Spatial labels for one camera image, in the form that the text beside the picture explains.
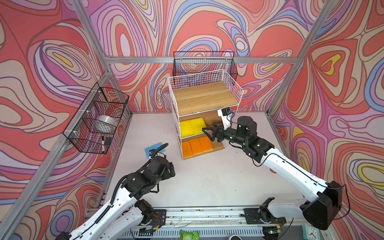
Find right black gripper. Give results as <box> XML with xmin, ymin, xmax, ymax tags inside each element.
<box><xmin>202</xmin><ymin>120</ymin><xmax>248</xmax><ymax>147</ymax></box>

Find yellow sponge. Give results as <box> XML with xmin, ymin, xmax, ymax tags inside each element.
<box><xmin>180</xmin><ymin>120</ymin><xmax>194</xmax><ymax>138</ymax></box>
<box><xmin>191</xmin><ymin>118</ymin><xmax>207</xmax><ymax>135</ymax></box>

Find orange sponge with pale back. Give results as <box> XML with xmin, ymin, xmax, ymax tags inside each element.
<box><xmin>182</xmin><ymin>141</ymin><xmax>194</xmax><ymax>159</ymax></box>

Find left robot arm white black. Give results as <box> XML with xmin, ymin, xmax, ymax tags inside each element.
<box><xmin>56</xmin><ymin>143</ymin><xmax>176</xmax><ymax>240</ymax></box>

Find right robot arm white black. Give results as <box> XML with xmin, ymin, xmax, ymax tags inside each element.
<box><xmin>202</xmin><ymin>116</ymin><xmax>347</xmax><ymax>230</ymax></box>

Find blue sponge left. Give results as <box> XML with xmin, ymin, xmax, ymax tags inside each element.
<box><xmin>145</xmin><ymin>143</ymin><xmax>163</xmax><ymax>159</ymax></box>

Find green snack packet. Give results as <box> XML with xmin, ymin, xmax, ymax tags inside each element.
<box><xmin>180</xmin><ymin>230</ymin><xmax>200</xmax><ymax>240</ymax></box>

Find black marker pen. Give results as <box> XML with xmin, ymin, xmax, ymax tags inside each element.
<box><xmin>101</xmin><ymin>136</ymin><xmax>105</xmax><ymax>154</ymax></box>

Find teal alarm clock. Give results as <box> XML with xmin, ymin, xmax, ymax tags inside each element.
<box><xmin>302</xmin><ymin>225</ymin><xmax>321</xmax><ymax>240</ymax></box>

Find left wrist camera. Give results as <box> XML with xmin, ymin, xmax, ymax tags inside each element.
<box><xmin>149</xmin><ymin>149</ymin><xmax>157</xmax><ymax>157</ymax></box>

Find white wire wooden shelf rack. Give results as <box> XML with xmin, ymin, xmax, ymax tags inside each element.
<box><xmin>168</xmin><ymin>70</ymin><xmax>244</xmax><ymax>160</ymax></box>

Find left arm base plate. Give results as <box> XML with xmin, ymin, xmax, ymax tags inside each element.
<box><xmin>139</xmin><ymin>209</ymin><xmax>167</xmax><ymax>228</ymax></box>

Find black wire basket back wall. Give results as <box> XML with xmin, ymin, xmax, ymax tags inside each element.
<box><xmin>173</xmin><ymin>50</ymin><xmax>238</xmax><ymax>80</ymax></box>

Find black wire basket wall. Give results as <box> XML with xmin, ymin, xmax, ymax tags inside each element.
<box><xmin>63</xmin><ymin>83</ymin><xmax>129</xmax><ymax>155</ymax></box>
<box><xmin>173</xmin><ymin>50</ymin><xmax>238</xmax><ymax>80</ymax></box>

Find black wire basket left wall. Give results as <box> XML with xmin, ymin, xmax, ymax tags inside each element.
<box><xmin>63</xmin><ymin>83</ymin><xmax>129</xmax><ymax>155</ymax></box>

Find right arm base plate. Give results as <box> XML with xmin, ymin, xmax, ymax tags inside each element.
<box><xmin>240</xmin><ymin>208</ymin><xmax>287</xmax><ymax>225</ymax></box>

